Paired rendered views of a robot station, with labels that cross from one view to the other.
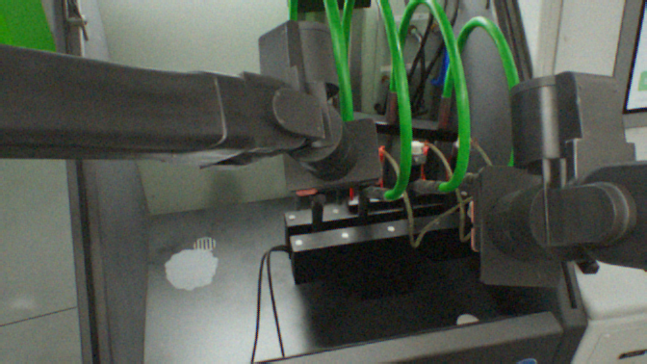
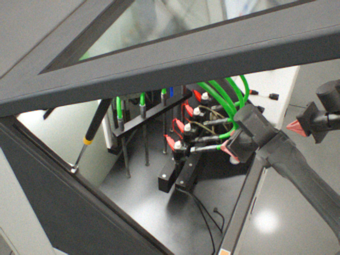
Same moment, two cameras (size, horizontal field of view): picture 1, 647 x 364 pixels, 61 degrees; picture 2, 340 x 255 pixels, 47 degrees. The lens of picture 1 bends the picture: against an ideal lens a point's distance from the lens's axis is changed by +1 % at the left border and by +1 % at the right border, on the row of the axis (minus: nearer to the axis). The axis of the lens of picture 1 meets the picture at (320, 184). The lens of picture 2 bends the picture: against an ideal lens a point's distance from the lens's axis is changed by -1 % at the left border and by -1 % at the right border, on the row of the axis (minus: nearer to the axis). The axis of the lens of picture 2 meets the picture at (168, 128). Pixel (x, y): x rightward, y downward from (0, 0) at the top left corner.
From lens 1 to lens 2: 84 cm
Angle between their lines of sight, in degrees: 40
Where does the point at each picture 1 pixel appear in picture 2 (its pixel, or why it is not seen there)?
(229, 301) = (158, 231)
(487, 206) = (309, 123)
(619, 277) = (269, 107)
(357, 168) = not seen: hidden behind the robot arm
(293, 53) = (261, 121)
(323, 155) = not seen: hidden behind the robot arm
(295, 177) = (243, 156)
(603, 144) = not seen: outside the picture
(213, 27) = (72, 120)
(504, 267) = (320, 135)
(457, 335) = (256, 164)
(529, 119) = (333, 100)
